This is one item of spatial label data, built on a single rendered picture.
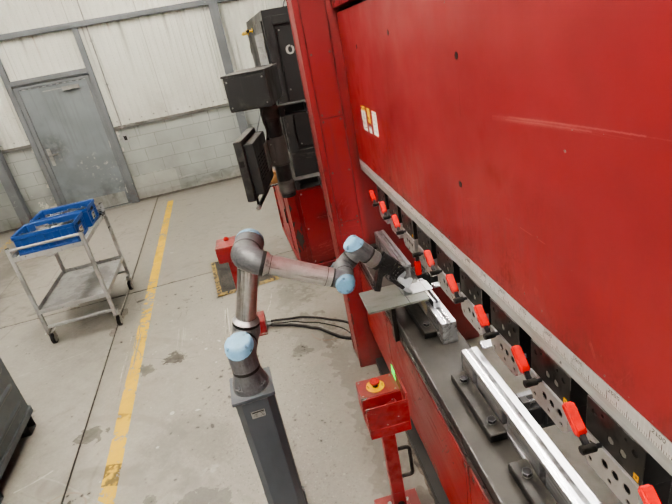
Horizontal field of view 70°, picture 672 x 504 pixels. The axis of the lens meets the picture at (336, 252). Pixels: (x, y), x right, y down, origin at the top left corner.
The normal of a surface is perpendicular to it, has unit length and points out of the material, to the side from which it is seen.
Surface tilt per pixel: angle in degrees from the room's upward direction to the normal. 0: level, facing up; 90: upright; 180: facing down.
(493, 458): 0
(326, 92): 90
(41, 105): 90
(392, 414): 90
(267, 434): 90
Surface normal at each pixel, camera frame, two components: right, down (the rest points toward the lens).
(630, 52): -0.97, 0.23
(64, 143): 0.26, 0.36
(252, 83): -0.01, 0.42
